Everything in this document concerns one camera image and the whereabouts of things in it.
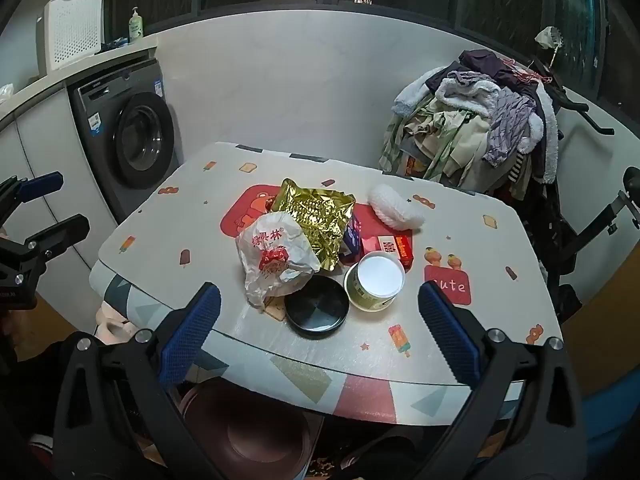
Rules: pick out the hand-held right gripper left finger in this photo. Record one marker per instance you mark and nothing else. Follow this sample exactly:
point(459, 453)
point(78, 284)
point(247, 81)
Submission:
point(192, 330)

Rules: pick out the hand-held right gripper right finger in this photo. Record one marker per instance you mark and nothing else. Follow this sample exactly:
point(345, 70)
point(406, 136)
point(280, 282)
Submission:
point(447, 330)

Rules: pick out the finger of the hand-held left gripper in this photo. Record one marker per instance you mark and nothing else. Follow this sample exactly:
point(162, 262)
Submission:
point(42, 183)
point(60, 231)

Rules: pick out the small blue box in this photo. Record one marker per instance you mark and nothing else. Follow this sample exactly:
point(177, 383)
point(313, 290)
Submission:
point(352, 237)

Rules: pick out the blue plastic bin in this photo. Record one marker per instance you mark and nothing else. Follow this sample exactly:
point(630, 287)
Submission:
point(610, 420)

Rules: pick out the pale pink plastic object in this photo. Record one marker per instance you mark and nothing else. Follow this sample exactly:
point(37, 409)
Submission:
point(112, 325)

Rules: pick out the brown cracker piece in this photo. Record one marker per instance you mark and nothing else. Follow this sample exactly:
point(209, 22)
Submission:
point(275, 310)

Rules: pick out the paper cup with white lid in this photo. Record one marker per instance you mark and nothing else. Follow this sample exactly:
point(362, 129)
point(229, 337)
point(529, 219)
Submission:
point(380, 272)

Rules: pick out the red cigarette box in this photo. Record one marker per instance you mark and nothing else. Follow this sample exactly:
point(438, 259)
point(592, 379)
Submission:
point(397, 248)

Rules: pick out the grey washing machine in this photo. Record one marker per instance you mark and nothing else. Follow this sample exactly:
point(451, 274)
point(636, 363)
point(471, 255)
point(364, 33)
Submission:
point(140, 145)

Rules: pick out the white plastic bag red print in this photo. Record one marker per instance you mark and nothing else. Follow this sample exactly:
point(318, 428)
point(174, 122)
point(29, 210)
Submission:
point(270, 245)

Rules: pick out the small pink box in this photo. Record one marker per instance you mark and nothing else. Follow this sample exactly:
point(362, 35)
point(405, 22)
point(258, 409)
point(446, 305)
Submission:
point(370, 245)

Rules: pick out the black round lid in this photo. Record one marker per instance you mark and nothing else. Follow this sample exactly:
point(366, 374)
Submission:
point(315, 310)

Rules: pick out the printed tablecloth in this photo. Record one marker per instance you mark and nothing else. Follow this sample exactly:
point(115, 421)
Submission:
point(200, 200)

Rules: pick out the white foam net sleeve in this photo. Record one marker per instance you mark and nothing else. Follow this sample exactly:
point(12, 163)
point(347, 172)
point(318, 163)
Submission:
point(395, 205)

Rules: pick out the black exercise bike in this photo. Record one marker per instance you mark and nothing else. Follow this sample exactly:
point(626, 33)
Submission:
point(565, 240)

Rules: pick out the blue packet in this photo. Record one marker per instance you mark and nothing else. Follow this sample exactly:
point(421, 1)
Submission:
point(114, 45)

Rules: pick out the white perforated basket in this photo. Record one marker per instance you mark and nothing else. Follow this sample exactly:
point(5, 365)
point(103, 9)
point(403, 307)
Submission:
point(70, 30)

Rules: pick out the gold foil bag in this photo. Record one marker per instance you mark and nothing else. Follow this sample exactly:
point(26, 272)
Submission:
point(315, 220)

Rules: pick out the hand soap pump bottle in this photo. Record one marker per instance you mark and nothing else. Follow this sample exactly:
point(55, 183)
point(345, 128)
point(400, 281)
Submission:
point(135, 27)

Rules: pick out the pile of clothes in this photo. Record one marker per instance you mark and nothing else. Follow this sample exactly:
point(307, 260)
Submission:
point(465, 125)

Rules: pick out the white crumpled cloth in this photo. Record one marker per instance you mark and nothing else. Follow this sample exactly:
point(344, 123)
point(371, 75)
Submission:
point(547, 36)

